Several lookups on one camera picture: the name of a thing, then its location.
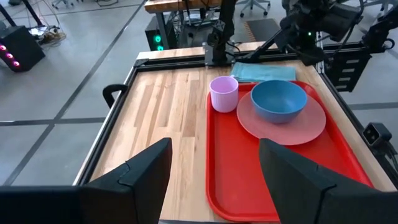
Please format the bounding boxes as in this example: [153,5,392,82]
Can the black metal stand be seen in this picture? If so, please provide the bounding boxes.
[362,14,398,54]

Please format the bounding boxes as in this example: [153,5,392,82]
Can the black frame handle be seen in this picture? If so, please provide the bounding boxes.
[102,83,128,109]

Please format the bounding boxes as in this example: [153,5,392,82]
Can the teal cloth napkin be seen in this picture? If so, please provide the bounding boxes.
[229,62,297,83]

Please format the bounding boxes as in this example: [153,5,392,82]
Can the black table-level camera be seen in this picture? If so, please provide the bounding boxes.
[363,122,393,149]

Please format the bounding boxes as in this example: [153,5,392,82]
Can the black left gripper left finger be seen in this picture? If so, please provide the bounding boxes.
[79,138,173,224]

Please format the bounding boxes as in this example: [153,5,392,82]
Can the black slotted panel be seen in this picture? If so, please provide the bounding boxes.
[325,49,371,93]

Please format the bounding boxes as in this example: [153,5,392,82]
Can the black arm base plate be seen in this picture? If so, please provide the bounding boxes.
[203,42,238,68]

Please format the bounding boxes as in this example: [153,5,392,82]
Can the black computer tower two lights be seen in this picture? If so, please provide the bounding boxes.
[145,15,178,52]

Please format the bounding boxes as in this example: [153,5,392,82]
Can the blue plastic bowl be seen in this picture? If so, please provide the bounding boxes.
[250,80,308,124]

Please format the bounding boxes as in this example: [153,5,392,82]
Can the lilac plastic cup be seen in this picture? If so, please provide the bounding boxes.
[209,75,239,113]

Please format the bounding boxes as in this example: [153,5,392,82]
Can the tangled floor cables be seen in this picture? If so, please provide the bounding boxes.
[29,24,68,46]

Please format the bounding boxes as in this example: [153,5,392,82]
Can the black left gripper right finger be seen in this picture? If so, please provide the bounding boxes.
[259,138,368,224]

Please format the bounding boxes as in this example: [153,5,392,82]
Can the neighbouring wooden work table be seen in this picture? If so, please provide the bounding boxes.
[144,0,224,14]

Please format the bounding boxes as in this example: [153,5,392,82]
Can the grey office chair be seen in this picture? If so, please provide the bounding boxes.
[239,0,271,18]

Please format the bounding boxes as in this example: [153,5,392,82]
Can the black floor mat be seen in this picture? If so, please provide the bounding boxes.
[244,17,282,43]

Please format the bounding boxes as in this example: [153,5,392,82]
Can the red plastic tray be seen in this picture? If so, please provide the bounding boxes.
[206,80,374,223]

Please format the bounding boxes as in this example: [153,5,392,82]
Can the black computer tower three lights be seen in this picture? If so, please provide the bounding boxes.
[0,25,46,73]

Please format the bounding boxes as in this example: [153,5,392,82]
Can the black desk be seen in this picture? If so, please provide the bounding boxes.
[0,0,44,29]

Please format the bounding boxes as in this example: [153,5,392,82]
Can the black aluminium table frame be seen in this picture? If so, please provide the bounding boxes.
[73,29,398,187]

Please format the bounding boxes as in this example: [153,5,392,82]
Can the pink plastic plate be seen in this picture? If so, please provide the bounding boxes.
[236,90,326,146]

